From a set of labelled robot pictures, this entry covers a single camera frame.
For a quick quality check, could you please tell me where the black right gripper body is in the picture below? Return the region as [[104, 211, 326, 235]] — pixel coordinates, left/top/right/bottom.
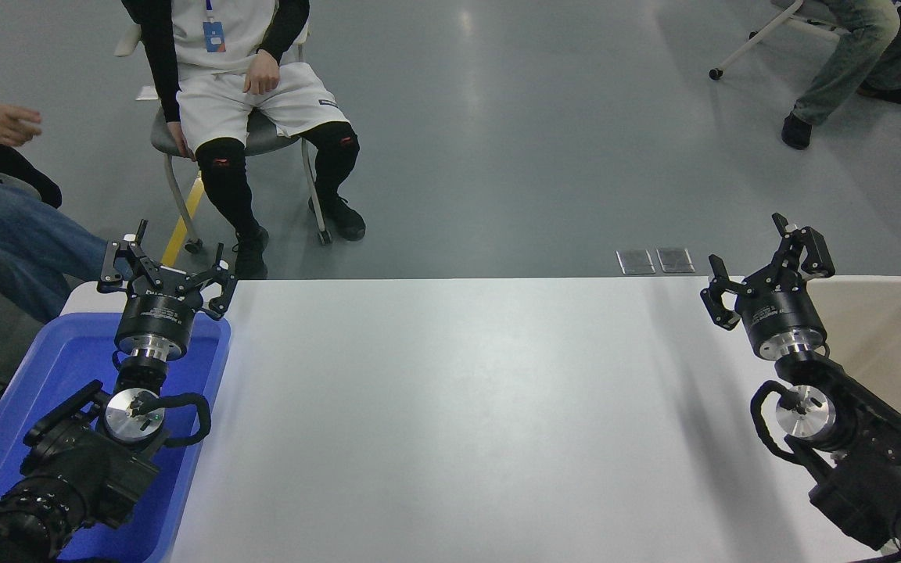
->
[[734, 285, 828, 350]]

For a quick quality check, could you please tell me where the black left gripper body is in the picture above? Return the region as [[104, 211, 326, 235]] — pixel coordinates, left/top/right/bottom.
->
[[115, 283, 203, 346]]

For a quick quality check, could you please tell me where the square metal floor plate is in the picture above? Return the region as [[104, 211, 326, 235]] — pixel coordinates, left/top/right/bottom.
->
[[616, 249, 656, 276], [655, 247, 695, 274]]

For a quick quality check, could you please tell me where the large pale plastic bin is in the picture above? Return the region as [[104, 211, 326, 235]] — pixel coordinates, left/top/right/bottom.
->
[[802, 275, 901, 466]]

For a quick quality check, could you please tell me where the grey chair with metal legs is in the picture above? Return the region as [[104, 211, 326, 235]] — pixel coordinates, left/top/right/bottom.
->
[[149, 109, 334, 255]]

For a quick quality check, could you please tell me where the person on grey chair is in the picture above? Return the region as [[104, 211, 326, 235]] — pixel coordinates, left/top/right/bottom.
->
[[120, 0, 367, 281]]

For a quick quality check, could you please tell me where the person's left hand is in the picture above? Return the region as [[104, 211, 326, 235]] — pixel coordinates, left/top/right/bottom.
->
[[243, 51, 282, 96], [0, 103, 43, 149]]

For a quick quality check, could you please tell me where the person in green trousers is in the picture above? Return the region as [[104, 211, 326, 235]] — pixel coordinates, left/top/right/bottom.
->
[[781, 0, 901, 150]]

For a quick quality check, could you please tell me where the person in blue trousers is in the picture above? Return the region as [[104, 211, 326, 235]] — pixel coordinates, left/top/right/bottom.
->
[[0, 63, 135, 325]]

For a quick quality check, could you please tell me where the chair with white legs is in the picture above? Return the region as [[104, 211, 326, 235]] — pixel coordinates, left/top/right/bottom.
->
[[707, 0, 842, 81]]

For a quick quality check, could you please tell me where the person's right hand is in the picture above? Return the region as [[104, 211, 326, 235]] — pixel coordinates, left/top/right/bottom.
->
[[167, 121, 197, 163]]

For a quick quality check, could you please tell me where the blue plastic tray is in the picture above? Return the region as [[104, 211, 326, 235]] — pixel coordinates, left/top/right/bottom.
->
[[0, 311, 232, 563]]

